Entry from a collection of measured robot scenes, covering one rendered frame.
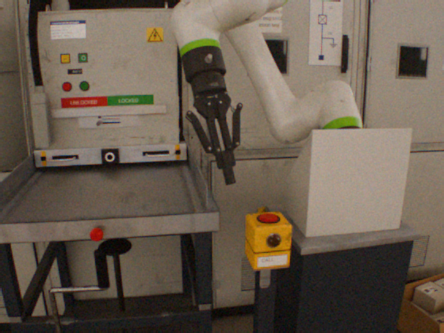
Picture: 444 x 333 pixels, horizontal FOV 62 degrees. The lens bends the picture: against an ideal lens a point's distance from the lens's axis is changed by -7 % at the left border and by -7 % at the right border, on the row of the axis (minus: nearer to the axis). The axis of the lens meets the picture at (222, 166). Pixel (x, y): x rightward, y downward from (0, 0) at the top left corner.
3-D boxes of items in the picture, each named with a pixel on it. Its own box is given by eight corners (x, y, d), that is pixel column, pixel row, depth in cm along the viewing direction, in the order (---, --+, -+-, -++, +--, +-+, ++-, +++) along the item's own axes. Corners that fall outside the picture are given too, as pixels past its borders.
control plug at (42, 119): (50, 147, 123) (44, 93, 119) (35, 148, 123) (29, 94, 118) (55, 143, 131) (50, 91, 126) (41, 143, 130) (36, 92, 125)
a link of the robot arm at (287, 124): (285, 144, 140) (217, 9, 135) (326, 127, 132) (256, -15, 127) (274, 154, 128) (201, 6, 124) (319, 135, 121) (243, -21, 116)
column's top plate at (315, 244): (365, 201, 139) (366, 197, 139) (420, 239, 109) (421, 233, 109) (265, 210, 132) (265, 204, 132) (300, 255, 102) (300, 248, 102)
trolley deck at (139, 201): (220, 231, 103) (220, 209, 101) (-21, 244, 92) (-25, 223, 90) (191, 163, 167) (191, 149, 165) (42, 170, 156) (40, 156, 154)
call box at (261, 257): (289, 268, 83) (292, 224, 80) (253, 272, 81) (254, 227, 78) (278, 250, 90) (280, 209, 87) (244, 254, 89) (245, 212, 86)
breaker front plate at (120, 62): (178, 147, 141) (175, 9, 129) (42, 154, 133) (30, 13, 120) (178, 147, 143) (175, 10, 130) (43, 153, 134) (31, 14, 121)
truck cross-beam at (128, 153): (186, 159, 143) (186, 143, 141) (36, 167, 134) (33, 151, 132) (185, 156, 148) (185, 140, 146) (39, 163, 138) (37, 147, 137)
